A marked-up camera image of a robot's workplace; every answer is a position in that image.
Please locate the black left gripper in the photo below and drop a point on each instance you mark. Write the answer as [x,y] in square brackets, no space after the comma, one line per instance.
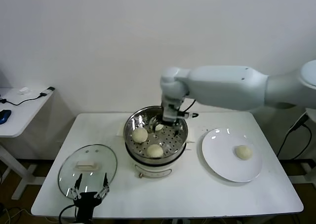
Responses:
[85,204]

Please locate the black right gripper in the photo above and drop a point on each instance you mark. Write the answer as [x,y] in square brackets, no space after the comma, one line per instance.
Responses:
[170,122]

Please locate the white steamed baozi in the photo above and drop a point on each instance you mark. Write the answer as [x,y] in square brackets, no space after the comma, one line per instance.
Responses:
[140,135]
[244,152]
[155,151]
[159,128]

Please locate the round glass pot lid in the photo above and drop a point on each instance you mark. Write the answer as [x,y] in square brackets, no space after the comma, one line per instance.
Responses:
[103,160]

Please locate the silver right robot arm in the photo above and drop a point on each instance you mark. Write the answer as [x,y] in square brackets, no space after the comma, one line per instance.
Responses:
[222,85]

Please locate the stainless steel steamer basket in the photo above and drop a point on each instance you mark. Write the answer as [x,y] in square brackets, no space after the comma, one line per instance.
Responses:
[172,145]

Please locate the white electric cooker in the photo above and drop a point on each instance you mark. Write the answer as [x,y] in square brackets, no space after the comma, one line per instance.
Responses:
[153,171]

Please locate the white round plate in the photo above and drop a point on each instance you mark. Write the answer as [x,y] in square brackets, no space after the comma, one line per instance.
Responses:
[222,155]

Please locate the white side table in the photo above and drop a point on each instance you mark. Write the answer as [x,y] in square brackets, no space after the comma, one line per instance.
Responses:
[24,118]

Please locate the blue computer mouse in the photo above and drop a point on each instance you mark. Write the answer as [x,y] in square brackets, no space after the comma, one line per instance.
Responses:
[5,116]

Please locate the white crumpled tissue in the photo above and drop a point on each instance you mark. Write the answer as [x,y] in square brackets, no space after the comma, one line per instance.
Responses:
[24,91]

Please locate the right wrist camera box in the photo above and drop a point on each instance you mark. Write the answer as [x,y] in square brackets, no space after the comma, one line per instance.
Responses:
[170,111]

